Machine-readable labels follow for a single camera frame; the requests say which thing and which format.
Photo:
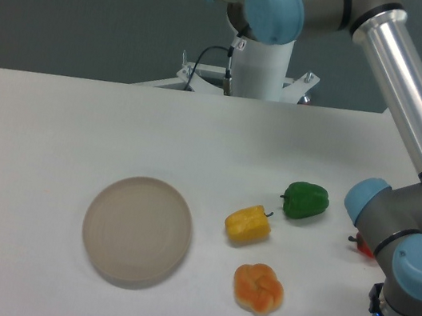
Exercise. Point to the orange knotted bread roll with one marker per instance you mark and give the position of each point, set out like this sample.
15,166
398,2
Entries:
257,289

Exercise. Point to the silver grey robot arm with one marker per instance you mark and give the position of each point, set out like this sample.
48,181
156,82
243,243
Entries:
388,221

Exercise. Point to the green toy pepper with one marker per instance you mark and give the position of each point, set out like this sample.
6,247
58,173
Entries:
304,200

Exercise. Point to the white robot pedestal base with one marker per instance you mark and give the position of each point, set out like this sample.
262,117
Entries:
253,70

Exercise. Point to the red toy pepper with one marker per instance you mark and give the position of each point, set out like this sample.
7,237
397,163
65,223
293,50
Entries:
361,245

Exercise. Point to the beige round plate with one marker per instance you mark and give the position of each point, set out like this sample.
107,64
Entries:
137,231

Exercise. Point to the yellow toy pepper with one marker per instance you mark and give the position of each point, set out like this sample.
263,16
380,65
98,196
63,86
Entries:
248,225

